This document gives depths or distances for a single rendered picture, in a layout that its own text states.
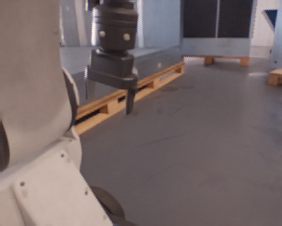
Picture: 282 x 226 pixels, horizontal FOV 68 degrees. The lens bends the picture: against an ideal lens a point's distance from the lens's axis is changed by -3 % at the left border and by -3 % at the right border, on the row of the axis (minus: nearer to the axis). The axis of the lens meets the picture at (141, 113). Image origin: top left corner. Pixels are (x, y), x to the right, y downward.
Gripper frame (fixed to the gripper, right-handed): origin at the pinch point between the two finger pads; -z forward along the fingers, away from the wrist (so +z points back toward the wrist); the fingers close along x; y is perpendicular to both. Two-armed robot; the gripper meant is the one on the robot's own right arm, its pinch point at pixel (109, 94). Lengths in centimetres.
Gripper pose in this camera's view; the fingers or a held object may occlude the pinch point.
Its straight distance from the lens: 49.8
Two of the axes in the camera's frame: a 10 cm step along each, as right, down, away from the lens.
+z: 1.4, -8.8, -4.5
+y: -4.4, 3.6, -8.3
